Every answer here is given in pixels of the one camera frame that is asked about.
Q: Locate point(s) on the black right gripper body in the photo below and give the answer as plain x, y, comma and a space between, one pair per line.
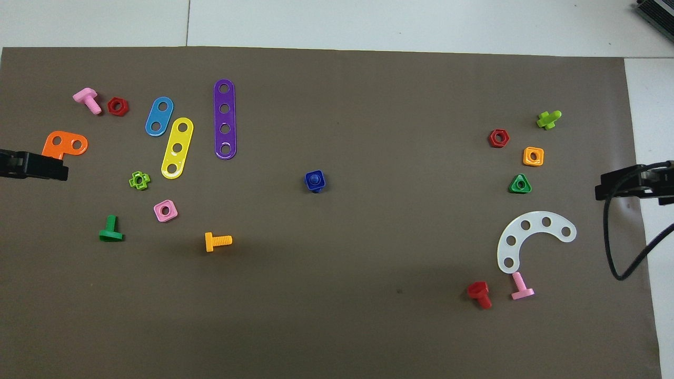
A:
658, 181

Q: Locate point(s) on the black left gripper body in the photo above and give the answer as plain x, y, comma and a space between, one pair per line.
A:
10, 168

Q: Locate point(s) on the blue square plastic nut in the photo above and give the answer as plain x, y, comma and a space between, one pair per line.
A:
308, 181

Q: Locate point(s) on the blue triangle-head plastic bolt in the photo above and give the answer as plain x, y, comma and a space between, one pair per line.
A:
314, 179

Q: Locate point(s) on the orange angled three-hole plate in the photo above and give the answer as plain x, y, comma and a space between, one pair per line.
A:
67, 142

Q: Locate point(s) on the dark green plastic bolt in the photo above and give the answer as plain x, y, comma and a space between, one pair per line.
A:
111, 223

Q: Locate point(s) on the pink plastic bolt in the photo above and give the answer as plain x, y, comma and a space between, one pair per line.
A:
84, 96
518, 281

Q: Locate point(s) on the lime green cross nut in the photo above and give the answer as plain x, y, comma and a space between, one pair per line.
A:
132, 180

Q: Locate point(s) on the white curved five-hole plate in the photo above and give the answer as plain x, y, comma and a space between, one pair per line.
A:
536, 218

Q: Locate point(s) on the red hexagonal plastic nut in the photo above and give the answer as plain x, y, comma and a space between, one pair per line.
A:
110, 107
492, 139

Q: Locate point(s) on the lime green cross-head bolt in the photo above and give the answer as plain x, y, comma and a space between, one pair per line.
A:
547, 120

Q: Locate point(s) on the orange square plastic nut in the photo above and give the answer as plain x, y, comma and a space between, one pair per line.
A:
526, 157

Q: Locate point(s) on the green triangular plastic nut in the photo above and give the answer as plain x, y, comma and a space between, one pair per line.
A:
513, 188

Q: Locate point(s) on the pink square plastic nut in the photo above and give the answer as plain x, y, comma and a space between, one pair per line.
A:
158, 213

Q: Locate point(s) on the blue two-hole plate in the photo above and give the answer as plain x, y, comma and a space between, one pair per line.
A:
159, 116

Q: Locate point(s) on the yellow three-hole plate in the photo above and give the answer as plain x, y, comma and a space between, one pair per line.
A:
180, 138

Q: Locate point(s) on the grey ribbed metal device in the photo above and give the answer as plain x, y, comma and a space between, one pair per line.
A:
658, 10

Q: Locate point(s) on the red plastic bolt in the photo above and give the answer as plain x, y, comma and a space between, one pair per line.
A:
478, 289

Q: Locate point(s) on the orange plastic bolt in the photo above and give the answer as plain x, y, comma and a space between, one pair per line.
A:
209, 242

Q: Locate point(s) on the purple four-hole plate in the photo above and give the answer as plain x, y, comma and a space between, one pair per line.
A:
225, 119

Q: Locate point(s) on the brown paper mat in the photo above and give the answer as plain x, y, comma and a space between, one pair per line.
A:
337, 289

